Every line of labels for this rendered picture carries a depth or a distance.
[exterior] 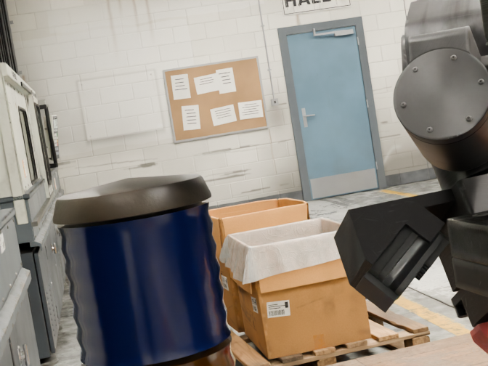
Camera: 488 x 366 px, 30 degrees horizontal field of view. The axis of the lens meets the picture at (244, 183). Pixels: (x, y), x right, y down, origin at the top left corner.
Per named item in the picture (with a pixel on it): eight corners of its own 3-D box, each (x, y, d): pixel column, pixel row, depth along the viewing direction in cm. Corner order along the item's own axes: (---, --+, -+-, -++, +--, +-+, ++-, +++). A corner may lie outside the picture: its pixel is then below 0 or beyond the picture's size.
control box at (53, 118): (64, 158, 768) (56, 113, 766) (37, 163, 765) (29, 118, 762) (64, 158, 787) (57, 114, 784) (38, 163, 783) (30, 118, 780)
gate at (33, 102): (59, 196, 687) (41, 92, 682) (46, 198, 686) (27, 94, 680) (62, 189, 772) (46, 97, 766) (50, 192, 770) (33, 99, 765)
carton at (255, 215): (332, 313, 463) (315, 200, 459) (233, 335, 450) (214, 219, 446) (298, 295, 518) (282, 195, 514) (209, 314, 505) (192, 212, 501)
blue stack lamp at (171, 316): (214, 315, 25) (194, 195, 25) (246, 343, 21) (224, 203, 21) (75, 343, 24) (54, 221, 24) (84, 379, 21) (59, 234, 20)
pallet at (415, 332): (433, 356, 409) (429, 325, 408) (219, 407, 386) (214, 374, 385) (342, 311, 526) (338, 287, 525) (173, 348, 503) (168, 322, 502)
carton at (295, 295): (394, 338, 397) (377, 225, 393) (256, 367, 386) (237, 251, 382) (348, 310, 462) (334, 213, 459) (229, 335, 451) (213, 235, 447)
